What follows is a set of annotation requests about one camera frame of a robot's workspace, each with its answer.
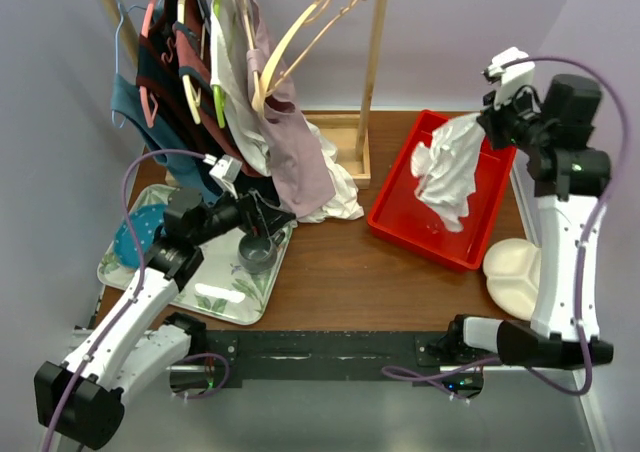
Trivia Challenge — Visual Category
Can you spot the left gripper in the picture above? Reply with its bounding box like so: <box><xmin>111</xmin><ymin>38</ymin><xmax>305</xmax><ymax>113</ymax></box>
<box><xmin>191</xmin><ymin>178</ymin><xmax>295</xmax><ymax>246</ymax></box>

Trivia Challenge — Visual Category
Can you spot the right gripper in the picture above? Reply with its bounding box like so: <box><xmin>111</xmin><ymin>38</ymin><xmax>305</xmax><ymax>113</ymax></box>
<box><xmin>478</xmin><ymin>82</ymin><xmax>551</xmax><ymax>155</ymax></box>

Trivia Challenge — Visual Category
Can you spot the white tank top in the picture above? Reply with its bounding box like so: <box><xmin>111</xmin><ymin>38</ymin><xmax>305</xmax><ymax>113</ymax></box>
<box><xmin>410</xmin><ymin>113</ymin><xmax>485</xmax><ymax>233</ymax></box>

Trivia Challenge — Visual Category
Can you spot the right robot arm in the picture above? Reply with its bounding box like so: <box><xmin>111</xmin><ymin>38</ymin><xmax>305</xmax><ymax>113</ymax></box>
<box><xmin>431</xmin><ymin>74</ymin><xmax>614</xmax><ymax>370</ymax></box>

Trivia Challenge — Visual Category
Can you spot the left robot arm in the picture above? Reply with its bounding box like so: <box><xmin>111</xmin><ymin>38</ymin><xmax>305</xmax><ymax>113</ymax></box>
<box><xmin>34</xmin><ymin>188</ymin><xmax>295</xmax><ymax>451</ymax></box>

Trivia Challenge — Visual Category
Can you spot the mauve tank top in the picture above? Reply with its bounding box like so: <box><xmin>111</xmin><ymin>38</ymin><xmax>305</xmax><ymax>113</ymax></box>
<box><xmin>247</xmin><ymin>0</ymin><xmax>335</xmax><ymax>221</ymax></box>

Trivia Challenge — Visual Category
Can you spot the wooden hanger under mauve top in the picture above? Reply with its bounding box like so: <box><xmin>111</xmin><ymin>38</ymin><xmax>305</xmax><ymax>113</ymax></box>
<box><xmin>240</xmin><ymin>0</ymin><xmax>264</xmax><ymax>117</ymax></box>

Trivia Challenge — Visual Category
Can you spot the cream plastic hanger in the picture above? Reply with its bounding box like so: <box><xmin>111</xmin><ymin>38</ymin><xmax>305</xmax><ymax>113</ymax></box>
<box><xmin>173</xmin><ymin>0</ymin><xmax>206</xmax><ymax>125</ymax></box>

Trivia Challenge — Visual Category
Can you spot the green hanger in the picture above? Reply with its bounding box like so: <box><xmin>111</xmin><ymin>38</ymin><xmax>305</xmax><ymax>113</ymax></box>
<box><xmin>210</xmin><ymin>0</ymin><xmax>226</xmax><ymax>129</ymax></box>

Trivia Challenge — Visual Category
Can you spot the teal tank top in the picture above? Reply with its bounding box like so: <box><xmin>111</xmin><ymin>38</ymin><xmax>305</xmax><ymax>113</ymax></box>
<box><xmin>127</xmin><ymin>82</ymin><xmax>221</xmax><ymax>203</ymax></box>

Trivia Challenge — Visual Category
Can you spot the pink hanger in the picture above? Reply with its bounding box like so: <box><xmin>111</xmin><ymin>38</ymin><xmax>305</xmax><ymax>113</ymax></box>
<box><xmin>136</xmin><ymin>0</ymin><xmax>177</xmax><ymax>128</ymax></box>

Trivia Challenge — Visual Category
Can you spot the empty wooden hanger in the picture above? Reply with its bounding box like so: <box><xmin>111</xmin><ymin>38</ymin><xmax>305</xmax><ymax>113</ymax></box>
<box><xmin>250</xmin><ymin>0</ymin><xmax>367</xmax><ymax>114</ymax></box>

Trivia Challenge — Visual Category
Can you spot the floral serving tray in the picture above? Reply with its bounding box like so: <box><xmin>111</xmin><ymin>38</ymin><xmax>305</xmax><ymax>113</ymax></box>
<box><xmin>97</xmin><ymin>184</ymin><xmax>296</xmax><ymax>326</ymax></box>

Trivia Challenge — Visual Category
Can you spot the blue polka dot plate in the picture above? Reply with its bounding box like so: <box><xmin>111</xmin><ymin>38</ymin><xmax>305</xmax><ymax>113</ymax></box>
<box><xmin>112</xmin><ymin>202</ymin><xmax>167</xmax><ymax>269</ymax></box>

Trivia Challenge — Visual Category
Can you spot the wooden clothes rack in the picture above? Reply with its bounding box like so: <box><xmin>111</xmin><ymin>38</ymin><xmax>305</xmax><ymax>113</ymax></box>
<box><xmin>100</xmin><ymin>0</ymin><xmax>388</xmax><ymax>190</ymax></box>

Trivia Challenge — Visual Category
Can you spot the cream divided plate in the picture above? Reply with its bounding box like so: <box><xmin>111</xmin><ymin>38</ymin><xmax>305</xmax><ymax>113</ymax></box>
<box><xmin>482</xmin><ymin>238</ymin><xmax>541</xmax><ymax>321</ymax></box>

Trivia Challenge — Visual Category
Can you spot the red plastic bin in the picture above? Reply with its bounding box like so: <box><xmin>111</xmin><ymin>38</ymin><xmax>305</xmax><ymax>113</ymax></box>
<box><xmin>367</xmin><ymin>110</ymin><xmax>515</xmax><ymax>271</ymax></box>

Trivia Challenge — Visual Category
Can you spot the white hanging garment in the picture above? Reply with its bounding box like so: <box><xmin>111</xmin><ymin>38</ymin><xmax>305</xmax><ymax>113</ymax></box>
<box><xmin>210</xmin><ymin>0</ymin><xmax>364</xmax><ymax>223</ymax></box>

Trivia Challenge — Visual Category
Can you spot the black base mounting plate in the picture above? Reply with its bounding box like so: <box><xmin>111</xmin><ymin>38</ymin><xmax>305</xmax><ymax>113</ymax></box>
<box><xmin>169</xmin><ymin>330</ymin><xmax>490</xmax><ymax>394</ymax></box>

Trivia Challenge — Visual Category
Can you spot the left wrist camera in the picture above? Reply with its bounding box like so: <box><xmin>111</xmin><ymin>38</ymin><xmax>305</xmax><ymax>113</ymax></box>
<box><xmin>208</xmin><ymin>155</ymin><xmax>242</xmax><ymax>183</ymax></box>

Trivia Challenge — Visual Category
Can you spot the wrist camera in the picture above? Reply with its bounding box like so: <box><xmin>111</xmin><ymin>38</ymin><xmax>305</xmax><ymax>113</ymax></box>
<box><xmin>208</xmin><ymin>155</ymin><xmax>242</xmax><ymax>183</ymax></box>
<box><xmin>483</xmin><ymin>47</ymin><xmax>535</xmax><ymax>110</ymax></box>

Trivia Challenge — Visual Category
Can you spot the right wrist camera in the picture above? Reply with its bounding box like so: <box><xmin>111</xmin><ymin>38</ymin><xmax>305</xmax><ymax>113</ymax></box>
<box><xmin>483</xmin><ymin>47</ymin><xmax>535</xmax><ymax>110</ymax></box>

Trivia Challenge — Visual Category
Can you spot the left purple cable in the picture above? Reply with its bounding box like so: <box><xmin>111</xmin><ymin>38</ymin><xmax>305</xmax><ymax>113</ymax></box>
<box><xmin>38</xmin><ymin>149</ymin><xmax>207</xmax><ymax>452</ymax></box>

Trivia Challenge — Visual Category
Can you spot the purple cable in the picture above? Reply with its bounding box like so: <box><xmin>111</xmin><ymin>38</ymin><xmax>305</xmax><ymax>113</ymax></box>
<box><xmin>381</xmin><ymin>54</ymin><xmax>632</xmax><ymax>398</ymax></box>
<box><xmin>38</xmin><ymin>149</ymin><xmax>207</xmax><ymax>452</ymax></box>

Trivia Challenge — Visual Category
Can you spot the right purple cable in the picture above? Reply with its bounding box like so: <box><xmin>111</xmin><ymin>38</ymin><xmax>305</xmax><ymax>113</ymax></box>
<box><xmin>381</xmin><ymin>54</ymin><xmax>632</xmax><ymax>398</ymax></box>

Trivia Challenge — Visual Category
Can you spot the light blue wire hanger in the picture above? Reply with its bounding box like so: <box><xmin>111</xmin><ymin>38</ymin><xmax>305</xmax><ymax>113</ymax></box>
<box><xmin>110</xmin><ymin>0</ymin><xmax>146</xmax><ymax>129</ymax></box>

